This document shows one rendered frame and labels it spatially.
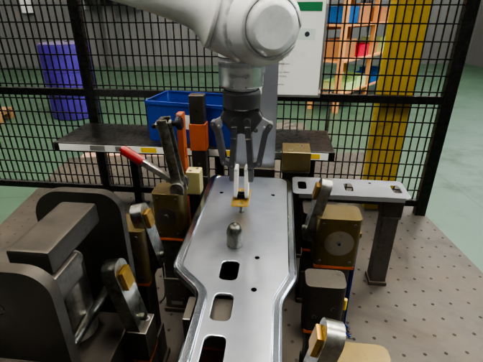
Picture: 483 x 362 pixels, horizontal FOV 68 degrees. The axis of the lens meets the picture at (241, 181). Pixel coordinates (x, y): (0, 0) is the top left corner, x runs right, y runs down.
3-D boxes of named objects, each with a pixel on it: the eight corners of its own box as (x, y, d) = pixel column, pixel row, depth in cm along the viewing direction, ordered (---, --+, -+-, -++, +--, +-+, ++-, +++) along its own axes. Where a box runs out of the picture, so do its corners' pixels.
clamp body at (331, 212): (354, 347, 84) (379, 223, 69) (303, 343, 86) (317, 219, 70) (349, 325, 90) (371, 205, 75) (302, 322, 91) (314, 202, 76)
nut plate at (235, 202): (248, 207, 77) (248, 202, 76) (230, 206, 77) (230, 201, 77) (251, 189, 84) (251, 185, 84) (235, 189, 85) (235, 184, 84)
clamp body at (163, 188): (190, 315, 93) (180, 195, 78) (154, 312, 94) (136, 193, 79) (195, 297, 99) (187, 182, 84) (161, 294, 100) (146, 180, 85)
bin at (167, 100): (236, 148, 110) (236, 106, 105) (147, 139, 118) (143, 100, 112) (249, 132, 125) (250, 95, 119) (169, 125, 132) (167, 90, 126)
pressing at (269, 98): (274, 167, 105) (279, 44, 90) (235, 166, 106) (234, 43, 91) (274, 166, 105) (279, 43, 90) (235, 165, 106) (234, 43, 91)
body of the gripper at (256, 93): (217, 90, 67) (218, 138, 71) (261, 92, 66) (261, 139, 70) (223, 83, 74) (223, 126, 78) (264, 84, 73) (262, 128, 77)
